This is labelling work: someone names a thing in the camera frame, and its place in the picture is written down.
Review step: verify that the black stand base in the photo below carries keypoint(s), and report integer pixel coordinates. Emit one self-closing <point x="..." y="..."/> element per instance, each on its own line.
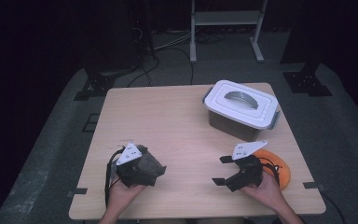
<point x="306" y="82"/>
<point x="98" y="85"/>

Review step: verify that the dark equipment rack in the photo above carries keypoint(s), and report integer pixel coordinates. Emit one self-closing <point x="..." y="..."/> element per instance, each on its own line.
<point x="140" y="31"/>

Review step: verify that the grey fluffy cloth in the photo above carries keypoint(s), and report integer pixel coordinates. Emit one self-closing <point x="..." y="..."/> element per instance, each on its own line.
<point x="147" y="168"/>

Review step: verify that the black floor tape square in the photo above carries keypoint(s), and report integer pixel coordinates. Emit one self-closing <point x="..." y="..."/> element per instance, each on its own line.
<point x="90" y="123"/>

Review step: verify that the person's left hand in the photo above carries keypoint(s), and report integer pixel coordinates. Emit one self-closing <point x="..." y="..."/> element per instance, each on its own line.
<point x="122" y="197"/>

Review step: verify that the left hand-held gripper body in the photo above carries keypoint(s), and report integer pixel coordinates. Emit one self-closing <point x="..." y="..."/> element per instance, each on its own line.
<point x="129" y="154"/>

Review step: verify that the white metal stand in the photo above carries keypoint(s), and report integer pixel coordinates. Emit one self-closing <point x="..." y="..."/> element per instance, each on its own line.
<point x="227" y="18"/>

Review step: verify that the grey plastic container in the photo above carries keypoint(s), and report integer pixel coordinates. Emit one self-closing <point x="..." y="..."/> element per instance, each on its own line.
<point x="245" y="112"/>

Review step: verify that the grey transparent storage box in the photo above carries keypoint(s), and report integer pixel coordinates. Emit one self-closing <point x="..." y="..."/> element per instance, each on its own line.
<point x="230" y="126"/>

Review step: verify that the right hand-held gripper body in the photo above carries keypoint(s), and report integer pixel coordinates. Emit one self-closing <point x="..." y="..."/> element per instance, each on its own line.
<point x="248" y="172"/>

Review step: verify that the orange plush toy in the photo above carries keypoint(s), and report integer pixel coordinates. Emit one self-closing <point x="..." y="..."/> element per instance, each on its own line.
<point x="283" y="174"/>

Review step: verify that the person's right hand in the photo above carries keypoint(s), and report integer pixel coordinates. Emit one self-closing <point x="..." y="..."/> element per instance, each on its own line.
<point x="268" y="194"/>

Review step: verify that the black tape piece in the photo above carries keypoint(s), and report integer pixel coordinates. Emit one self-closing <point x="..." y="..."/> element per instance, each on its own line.
<point x="313" y="185"/>
<point x="77" y="191"/>

